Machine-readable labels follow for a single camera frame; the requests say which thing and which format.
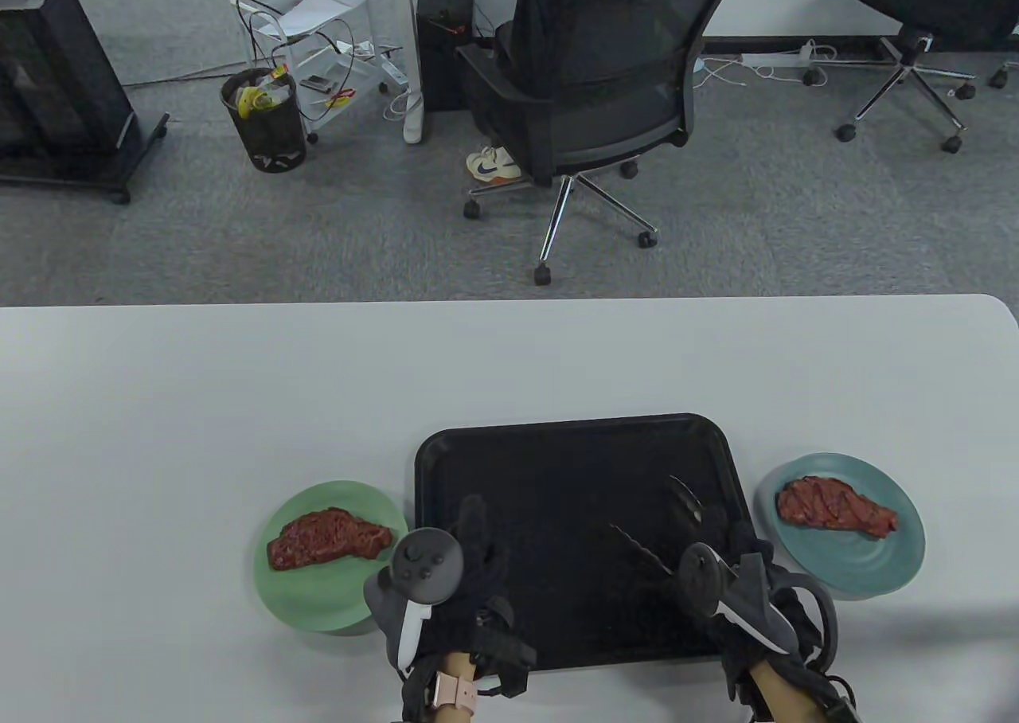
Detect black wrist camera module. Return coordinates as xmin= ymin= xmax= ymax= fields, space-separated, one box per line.
xmin=470 ymin=600 xmax=538 ymax=696

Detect black mesh office chair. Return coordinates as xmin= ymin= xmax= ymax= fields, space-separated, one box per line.
xmin=455 ymin=0 xmax=753 ymax=286

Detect black mesh waste bin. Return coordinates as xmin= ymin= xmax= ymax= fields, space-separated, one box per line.
xmin=221 ymin=68 xmax=308 ymax=173

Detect black plastic tray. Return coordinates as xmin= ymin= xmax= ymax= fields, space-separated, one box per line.
xmin=414 ymin=414 xmax=757 ymax=672

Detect teal blue plate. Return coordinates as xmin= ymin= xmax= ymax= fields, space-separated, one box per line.
xmin=755 ymin=452 xmax=927 ymax=596

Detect green plate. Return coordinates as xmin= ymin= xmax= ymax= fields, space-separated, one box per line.
xmin=255 ymin=480 xmax=409 ymax=636

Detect red-handled metal kitchen tongs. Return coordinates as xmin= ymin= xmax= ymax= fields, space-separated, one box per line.
xmin=609 ymin=475 xmax=705 ymax=576

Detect person's left hand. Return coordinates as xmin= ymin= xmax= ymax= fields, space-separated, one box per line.
xmin=418 ymin=494 xmax=518 ymax=660

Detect chunky red steak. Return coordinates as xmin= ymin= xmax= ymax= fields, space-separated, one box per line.
xmin=267 ymin=508 xmax=394 ymax=571

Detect white paper sheets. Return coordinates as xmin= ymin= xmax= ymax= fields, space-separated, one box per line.
xmin=275 ymin=0 xmax=355 ymax=39

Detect long red steak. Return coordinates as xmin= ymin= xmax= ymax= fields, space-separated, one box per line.
xmin=777 ymin=476 xmax=900 ymax=538

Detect grey tracking controller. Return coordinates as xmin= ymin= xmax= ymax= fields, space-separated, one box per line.
xmin=364 ymin=528 xmax=465 ymax=670
xmin=678 ymin=542 xmax=838 ymax=668

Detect person's right hand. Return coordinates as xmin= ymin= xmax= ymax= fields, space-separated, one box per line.
xmin=673 ymin=504 xmax=805 ymax=676

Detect person's left forearm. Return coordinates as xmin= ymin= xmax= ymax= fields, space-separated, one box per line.
xmin=402 ymin=650 xmax=482 ymax=723

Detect black computer tower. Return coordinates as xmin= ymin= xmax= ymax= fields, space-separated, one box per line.
xmin=416 ymin=0 xmax=476 ymax=113

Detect white wire cart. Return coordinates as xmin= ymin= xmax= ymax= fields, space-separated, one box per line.
xmin=215 ymin=0 xmax=411 ymax=144

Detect person's right forearm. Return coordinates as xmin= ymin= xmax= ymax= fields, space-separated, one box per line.
xmin=732 ymin=659 xmax=861 ymax=723

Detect pink wrist watch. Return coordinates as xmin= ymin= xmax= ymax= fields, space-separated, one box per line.
xmin=430 ymin=671 xmax=478 ymax=712

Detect black wheeled cabinet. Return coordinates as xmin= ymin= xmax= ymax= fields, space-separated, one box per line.
xmin=0 ymin=0 xmax=170 ymax=205

